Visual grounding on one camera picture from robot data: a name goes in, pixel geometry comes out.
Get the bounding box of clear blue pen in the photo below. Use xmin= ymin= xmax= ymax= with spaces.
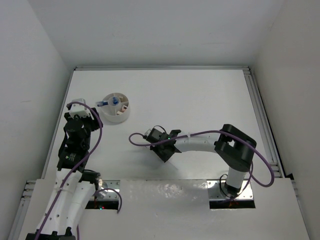
xmin=96 ymin=101 xmax=109 ymax=107

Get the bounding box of small blue-capped glue bottle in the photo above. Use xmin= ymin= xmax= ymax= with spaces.
xmin=108 ymin=96 xmax=120 ymax=107

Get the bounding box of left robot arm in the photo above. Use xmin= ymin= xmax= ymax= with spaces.
xmin=26 ymin=102 xmax=103 ymax=240

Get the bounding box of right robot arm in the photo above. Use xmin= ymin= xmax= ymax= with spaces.
xmin=143 ymin=124 xmax=257 ymax=197

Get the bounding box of white round compartment organizer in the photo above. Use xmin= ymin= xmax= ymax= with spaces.
xmin=101 ymin=92 xmax=131 ymax=124

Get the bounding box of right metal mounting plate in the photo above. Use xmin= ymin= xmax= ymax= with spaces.
xmin=207 ymin=179 xmax=256 ymax=210

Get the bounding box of metal mounting plate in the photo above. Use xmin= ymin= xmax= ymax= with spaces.
xmin=207 ymin=179 xmax=256 ymax=210
xmin=85 ymin=180 xmax=121 ymax=210

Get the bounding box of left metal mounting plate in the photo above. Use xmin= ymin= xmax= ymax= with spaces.
xmin=85 ymin=180 xmax=121 ymax=210

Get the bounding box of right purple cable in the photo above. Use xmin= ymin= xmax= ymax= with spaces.
xmin=128 ymin=129 xmax=275 ymax=201

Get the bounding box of aluminium frame rail right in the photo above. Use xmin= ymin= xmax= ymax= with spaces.
xmin=243 ymin=67 xmax=295 ymax=181

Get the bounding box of aluminium frame rail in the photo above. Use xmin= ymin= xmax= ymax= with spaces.
xmin=243 ymin=67 xmax=295 ymax=181
xmin=8 ymin=180 xmax=36 ymax=240

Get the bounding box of aluminium frame rail left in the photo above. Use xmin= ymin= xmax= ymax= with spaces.
xmin=8 ymin=180 xmax=36 ymax=240

